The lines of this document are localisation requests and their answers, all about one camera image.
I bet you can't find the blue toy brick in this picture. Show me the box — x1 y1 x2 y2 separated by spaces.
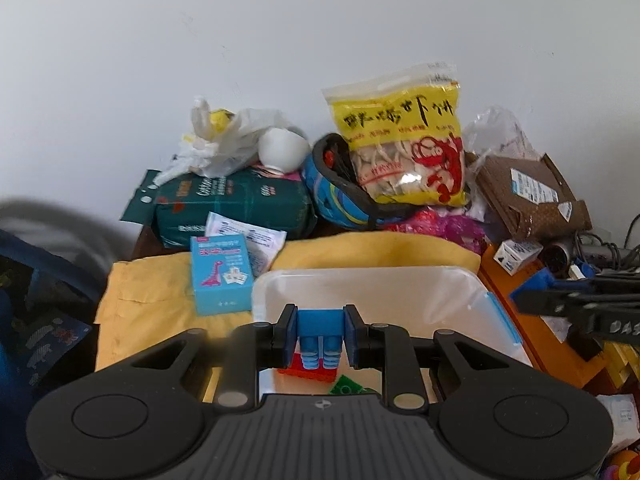
297 309 344 370

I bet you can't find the green toy plate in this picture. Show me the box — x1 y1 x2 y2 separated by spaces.
329 375 376 396

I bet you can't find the light blue card box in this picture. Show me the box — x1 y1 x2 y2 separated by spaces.
190 234 254 316

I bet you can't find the red toy brick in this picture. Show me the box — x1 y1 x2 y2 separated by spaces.
277 352 337 384

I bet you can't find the orange box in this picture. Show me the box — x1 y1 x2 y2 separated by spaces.
478 244 615 394

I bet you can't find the white plastic bin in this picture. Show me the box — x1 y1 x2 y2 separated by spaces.
252 266 530 365

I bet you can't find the white medicine sachet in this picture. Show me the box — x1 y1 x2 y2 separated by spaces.
205 212 286 278

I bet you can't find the small white box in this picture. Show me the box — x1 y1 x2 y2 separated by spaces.
494 240 544 276

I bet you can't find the brown parcel bag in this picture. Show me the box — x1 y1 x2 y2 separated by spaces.
476 155 592 242

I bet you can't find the pink plastic bag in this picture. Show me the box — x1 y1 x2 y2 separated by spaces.
383 206 487 255

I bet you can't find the dark green tissue pack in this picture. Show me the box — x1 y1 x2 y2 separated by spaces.
120 167 317 248

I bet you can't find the blue striped pouch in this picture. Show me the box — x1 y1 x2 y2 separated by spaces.
302 133 420 231

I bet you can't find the white plastic bag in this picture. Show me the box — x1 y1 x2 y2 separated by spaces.
153 98 305 186

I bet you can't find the blue bag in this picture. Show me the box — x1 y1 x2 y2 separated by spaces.
1 231 106 479

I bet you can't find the yellow snack bag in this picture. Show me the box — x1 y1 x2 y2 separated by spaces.
323 62 468 208

